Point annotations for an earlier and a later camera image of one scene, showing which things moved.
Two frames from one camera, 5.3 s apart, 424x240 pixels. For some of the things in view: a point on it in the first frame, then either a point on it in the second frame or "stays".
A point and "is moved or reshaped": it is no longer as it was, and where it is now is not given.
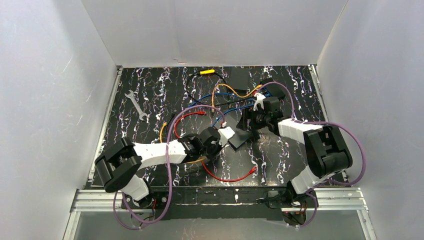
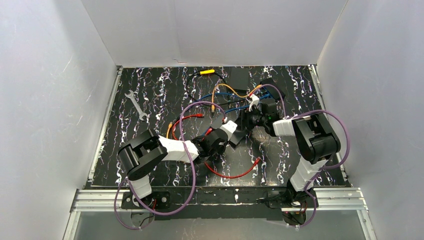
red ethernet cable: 252,170 -> 258,158
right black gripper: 251,121 stays
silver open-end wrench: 142,114 stays
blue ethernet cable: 230,111 is moved or reshaped
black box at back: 239,78 stays
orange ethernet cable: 212,104 stays
